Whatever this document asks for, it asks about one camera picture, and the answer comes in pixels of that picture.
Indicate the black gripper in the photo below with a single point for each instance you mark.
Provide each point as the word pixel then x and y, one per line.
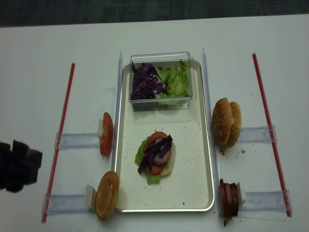
pixel 19 166

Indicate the purple cabbage strips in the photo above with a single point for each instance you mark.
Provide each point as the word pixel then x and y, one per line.
pixel 154 152

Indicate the white block behind tomato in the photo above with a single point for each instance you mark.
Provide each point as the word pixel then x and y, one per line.
pixel 100 128

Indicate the upright tomato slices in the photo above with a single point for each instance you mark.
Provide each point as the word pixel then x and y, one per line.
pixel 107 135

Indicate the lettuce leaf on stack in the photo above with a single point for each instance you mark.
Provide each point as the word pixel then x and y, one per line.
pixel 151 179

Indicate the tomato slice on stack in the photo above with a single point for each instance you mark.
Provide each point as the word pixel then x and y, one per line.
pixel 154 137

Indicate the white bread slice on tray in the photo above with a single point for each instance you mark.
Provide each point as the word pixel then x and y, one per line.
pixel 167 170

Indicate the green lettuce pile in box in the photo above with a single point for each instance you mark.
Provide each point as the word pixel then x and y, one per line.
pixel 175 81

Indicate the upright sausage slices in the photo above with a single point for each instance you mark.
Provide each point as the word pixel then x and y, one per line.
pixel 230 198

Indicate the white block behind bun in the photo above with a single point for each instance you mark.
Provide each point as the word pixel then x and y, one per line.
pixel 90 197

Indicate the upright toasted bun half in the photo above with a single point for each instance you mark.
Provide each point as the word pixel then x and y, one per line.
pixel 107 195

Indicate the left red strip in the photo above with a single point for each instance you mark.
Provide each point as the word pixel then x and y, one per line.
pixel 60 130

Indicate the red strip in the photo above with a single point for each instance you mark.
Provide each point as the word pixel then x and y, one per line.
pixel 286 198
pixel 60 130

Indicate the sausage slice on stack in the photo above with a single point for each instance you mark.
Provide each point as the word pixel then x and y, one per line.
pixel 163 155

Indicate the purple cabbage pile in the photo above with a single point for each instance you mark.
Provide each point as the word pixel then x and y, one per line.
pixel 146 82

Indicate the clear plastic salad box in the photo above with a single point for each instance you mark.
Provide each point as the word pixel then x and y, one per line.
pixel 164 60

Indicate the white metal tray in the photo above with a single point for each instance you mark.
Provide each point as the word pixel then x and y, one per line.
pixel 189 186

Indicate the sesame bun front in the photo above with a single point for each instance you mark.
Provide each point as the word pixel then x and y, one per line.
pixel 222 121

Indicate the sesame bun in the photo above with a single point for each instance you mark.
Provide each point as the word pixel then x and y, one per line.
pixel 222 121
pixel 236 127

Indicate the sesame bun rear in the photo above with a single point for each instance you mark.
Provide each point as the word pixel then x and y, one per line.
pixel 236 127

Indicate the white block behind sausage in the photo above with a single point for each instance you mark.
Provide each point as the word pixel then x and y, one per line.
pixel 241 195

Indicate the right red strip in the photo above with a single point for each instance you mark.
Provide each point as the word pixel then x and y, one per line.
pixel 286 198

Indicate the lower left clear rail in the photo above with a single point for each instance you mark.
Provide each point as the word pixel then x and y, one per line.
pixel 64 204

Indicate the clear rail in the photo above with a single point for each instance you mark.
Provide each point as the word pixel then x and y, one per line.
pixel 266 201
pixel 64 204
pixel 76 140
pixel 262 134

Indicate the upper left clear rail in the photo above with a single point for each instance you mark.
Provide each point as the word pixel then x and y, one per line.
pixel 76 140

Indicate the upper right clear rail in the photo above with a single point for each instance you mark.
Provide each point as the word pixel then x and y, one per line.
pixel 262 134

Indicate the lower right clear rail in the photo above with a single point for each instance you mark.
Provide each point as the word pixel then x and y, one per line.
pixel 266 201

